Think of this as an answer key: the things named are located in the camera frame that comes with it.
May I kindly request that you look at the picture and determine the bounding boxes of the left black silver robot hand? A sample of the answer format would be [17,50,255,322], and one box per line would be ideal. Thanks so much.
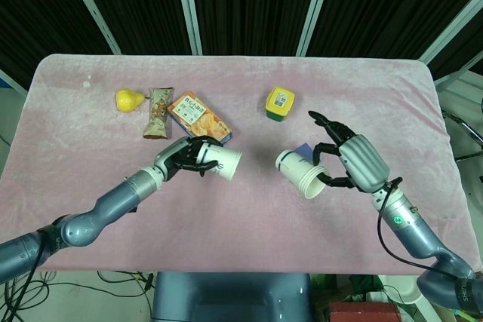
[153,135,224,179]

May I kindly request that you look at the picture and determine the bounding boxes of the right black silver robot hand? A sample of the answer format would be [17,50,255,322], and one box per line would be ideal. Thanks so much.
[308,110,390,193]

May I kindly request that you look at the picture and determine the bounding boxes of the white paper cup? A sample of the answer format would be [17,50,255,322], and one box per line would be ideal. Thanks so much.
[194,142,244,182]

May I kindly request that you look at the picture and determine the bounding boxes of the white round cup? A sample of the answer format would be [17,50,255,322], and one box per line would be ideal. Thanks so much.
[275,148,330,201]

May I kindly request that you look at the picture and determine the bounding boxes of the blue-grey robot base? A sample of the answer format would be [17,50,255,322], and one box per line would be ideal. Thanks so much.
[151,271,313,322]

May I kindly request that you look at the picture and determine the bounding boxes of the orange chips box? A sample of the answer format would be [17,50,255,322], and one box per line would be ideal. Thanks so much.
[166,90,233,148]

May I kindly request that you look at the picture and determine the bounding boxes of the brown snack bar wrapper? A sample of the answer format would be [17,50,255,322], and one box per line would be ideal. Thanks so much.
[142,87,175,140]

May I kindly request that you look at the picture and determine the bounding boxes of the purple foam cube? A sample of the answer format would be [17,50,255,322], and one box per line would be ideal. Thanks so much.
[292,143,315,164]

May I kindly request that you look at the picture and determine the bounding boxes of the yellow toy pear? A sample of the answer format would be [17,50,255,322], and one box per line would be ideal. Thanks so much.
[115,88,150,114]

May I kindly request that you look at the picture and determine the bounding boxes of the pink velvet tablecloth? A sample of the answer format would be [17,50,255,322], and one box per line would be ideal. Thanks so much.
[0,53,463,276]

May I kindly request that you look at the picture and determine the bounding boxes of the yellow green lidded container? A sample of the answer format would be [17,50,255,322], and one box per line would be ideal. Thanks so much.
[263,86,296,123]

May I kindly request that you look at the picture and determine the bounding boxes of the white plastic bowl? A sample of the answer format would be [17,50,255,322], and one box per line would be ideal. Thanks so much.
[377,274,426,306]

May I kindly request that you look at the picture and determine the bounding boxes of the red box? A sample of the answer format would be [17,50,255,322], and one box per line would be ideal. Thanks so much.
[328,301,401,322]

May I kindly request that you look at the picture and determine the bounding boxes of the black pleated screen panel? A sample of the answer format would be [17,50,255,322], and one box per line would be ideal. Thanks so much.
[428,8,483,81]
[0,0,114,91]
[73,0,192,55]
[188,0,321,57]
[307,0,483,61]

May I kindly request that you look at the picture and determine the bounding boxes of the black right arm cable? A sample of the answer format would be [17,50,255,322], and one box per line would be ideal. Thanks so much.
[377,176,435,274]

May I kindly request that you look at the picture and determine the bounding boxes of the chrome chair frame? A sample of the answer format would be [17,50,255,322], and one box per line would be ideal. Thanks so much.
[443,109,483,142]

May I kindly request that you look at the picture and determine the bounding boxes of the white screen frame post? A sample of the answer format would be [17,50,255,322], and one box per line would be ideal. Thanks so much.
[172,0,204,56]
[296,0,337,57]
[420,0,483,65]
[59,0,122,55]

